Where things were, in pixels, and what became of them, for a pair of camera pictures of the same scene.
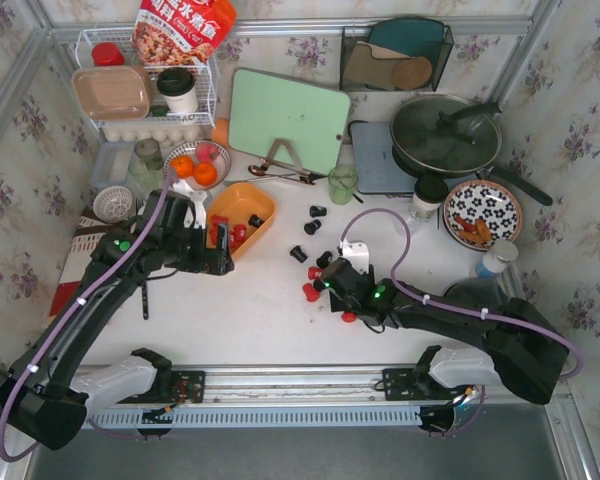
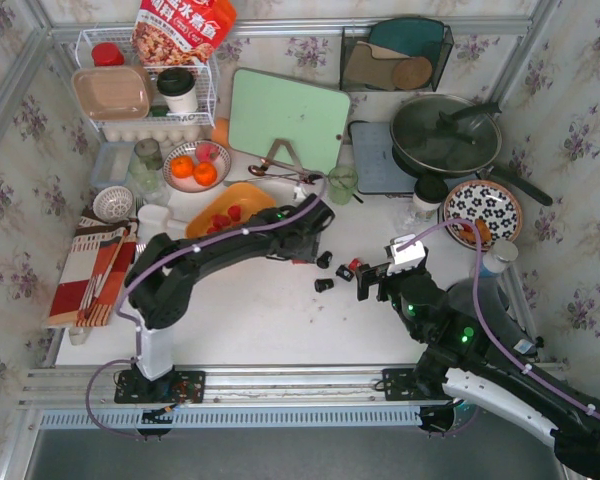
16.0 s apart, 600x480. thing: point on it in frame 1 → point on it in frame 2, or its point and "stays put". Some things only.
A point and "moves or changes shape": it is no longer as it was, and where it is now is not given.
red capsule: [214, 232] moves or changes shape
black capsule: [324, 260] stays put
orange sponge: [220, 132] stays put
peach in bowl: [206, 152] stays put
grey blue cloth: [477, 292] stays put
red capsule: [239, 232] moves or changes shape
